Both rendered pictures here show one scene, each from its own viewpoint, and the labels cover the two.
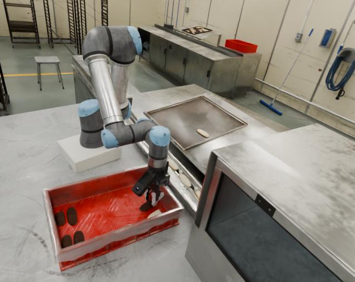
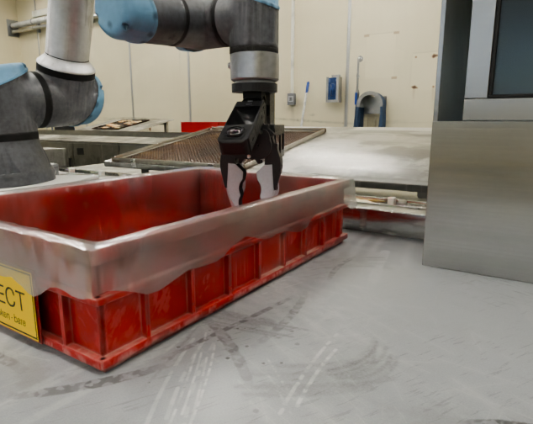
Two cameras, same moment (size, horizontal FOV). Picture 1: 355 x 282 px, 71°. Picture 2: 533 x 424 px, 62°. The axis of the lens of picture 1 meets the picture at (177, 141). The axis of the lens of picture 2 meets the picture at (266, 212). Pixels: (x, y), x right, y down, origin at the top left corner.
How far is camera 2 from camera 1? 0.73 m
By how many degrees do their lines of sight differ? 28
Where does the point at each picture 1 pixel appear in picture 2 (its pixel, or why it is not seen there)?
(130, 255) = (298, 294)
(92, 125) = (13, 115)
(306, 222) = not seen: outside the picture
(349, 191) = not seen: outside the picture
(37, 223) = not seen: outside the picture
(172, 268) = (425, 282)
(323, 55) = (336, 113)
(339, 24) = (340, 69)
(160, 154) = (270, 31)
